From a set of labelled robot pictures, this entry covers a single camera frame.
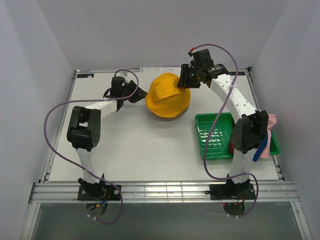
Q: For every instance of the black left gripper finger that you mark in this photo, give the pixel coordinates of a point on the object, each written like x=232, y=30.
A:
x=136, y=98
x=138, y=92

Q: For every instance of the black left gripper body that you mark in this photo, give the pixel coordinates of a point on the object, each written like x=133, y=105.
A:
x=130, y=89

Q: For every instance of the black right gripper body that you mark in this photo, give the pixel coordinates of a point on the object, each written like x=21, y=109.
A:
x=195, y=71

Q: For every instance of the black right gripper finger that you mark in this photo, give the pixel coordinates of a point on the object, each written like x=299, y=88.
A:
x=190, y=83
x=184, y=73

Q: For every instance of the yellow bucket hat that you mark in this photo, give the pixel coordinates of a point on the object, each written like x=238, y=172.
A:
x=165, y=99

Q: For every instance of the grey bucket hat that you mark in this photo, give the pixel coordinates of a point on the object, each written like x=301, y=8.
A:
x=169, y=118

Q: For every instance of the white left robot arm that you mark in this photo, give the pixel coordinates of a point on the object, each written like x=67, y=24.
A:
x=84, y=130

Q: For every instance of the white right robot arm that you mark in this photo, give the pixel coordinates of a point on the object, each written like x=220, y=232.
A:
x=224, y=86

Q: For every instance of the green plastic tray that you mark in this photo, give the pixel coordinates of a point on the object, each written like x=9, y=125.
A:
x=212, y=136

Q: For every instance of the dark red bucket hat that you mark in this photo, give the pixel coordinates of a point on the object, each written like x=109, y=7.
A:
x=231, y=147

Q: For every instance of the pink bucket hat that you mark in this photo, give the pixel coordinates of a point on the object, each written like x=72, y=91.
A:
x=272, y=121

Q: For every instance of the blue bucket hat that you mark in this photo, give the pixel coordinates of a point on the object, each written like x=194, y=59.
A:
x=263, y=151

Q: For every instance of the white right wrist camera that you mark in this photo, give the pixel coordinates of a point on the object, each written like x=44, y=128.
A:
x=192, y=63

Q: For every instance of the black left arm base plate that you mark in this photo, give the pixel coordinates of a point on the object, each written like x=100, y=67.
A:
x=99, y=193

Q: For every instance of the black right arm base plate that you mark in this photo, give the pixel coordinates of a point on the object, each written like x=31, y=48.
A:
x=224, y=192

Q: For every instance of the aluminium front rail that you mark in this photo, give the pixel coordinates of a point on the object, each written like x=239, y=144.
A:
x=160, y=192

